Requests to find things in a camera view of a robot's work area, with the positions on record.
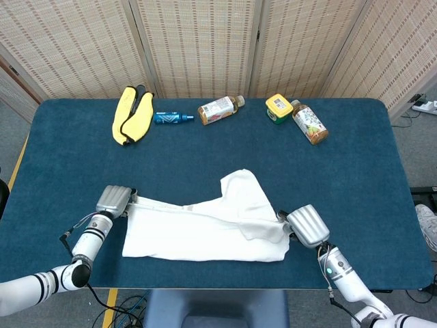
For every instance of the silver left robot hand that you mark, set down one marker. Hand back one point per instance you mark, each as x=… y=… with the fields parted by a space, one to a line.
x=114 y=201

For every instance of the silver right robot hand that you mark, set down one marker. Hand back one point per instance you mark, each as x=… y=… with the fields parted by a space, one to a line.
x=309 y=225

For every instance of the white T-shirt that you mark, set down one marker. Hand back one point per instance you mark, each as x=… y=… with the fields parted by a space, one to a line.
x=191 y=235

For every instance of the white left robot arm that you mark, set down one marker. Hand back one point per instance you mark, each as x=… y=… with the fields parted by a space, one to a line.
x=92 y=239

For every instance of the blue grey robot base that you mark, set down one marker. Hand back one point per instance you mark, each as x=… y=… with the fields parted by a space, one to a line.
x=218 y=304

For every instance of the blue felt table cover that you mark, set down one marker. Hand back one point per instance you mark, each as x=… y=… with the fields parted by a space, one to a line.
x=85 y=164

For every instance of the yellow cloth mitt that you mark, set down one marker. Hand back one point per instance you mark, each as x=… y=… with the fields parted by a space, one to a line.
x=136 y=119

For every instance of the blue spray bottle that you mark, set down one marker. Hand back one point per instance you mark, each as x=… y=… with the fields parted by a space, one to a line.
x=167 y=118

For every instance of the tea bottle with fruit label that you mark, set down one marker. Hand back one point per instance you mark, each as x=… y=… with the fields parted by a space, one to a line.
x=309 y=123

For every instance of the black round object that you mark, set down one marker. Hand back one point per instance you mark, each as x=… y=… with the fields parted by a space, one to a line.
x=2 y=198

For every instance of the white sneaker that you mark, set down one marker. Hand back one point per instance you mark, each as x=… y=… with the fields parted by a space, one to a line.
x=426 y=218

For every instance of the black stand base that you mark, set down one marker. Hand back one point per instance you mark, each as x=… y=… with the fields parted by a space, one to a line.
x=425 y=196

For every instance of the green tub with yellow lid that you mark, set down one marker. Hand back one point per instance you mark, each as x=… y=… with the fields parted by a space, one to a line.
x=278 y=104

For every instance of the tea bottle with red label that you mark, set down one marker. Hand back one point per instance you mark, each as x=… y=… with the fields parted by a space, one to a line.
x=216 y=109

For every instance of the woven folding screen panel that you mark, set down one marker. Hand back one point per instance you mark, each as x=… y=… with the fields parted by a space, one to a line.
x=68 y=44
x=300 y=44
x=399 y=51
x=201 y=44

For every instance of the white power strip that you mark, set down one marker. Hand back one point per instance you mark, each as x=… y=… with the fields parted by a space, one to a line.
x=426 y=107

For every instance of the black power adapter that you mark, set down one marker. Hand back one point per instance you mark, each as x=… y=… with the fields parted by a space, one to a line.
x=418 y=99

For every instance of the white door with brown frame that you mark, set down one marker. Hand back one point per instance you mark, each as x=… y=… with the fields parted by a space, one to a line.
x=10 y=92

